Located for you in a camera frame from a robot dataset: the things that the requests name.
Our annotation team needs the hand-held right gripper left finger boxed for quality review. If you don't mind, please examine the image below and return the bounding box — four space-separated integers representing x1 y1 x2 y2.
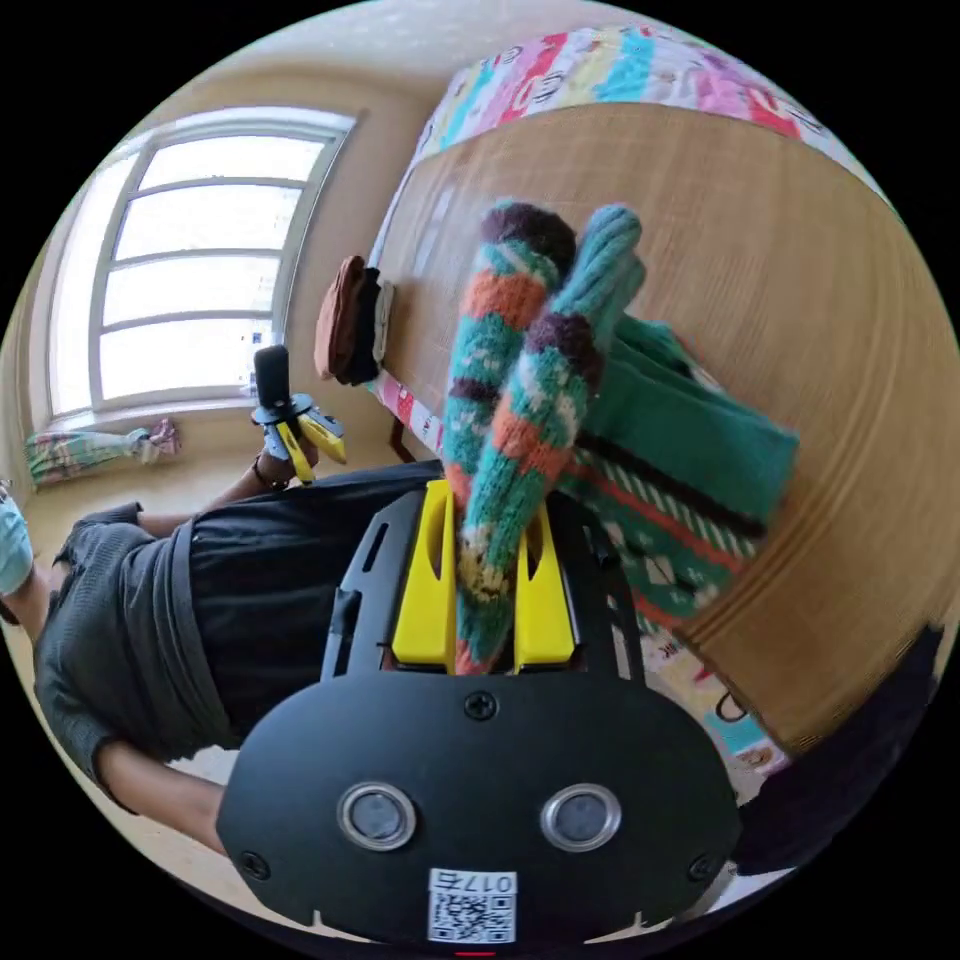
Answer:
391 479 460 668

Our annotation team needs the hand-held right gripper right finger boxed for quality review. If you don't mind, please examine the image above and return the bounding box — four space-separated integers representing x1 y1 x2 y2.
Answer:
513 505 579 673

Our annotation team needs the patterned teal knit sweater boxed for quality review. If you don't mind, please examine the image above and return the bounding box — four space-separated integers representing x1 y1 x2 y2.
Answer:
437 197 802 676

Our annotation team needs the person's left forearm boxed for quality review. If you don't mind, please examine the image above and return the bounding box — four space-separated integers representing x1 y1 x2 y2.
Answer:
137 469 274 538

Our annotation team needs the person's right forearm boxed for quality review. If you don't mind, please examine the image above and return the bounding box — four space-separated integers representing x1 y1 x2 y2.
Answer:
95 740 231 858

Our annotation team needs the person's left hand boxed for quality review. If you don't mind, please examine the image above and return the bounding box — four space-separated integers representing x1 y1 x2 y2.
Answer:
251 448 302 492

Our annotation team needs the pile of clothes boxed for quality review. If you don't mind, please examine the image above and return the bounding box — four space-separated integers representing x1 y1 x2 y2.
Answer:
314 254 399 388

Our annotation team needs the person's body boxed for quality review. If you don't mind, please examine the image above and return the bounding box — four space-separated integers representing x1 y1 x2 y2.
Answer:
0 458 453 790

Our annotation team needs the printed rolled blanket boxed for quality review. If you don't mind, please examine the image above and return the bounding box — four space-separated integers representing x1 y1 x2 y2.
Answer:
24 418 183 490

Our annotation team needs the white framed window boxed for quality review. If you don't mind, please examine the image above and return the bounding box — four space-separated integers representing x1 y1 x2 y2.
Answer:
44 107 360 420

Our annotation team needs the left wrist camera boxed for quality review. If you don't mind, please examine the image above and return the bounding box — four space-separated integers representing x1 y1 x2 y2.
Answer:
253 344 293 411

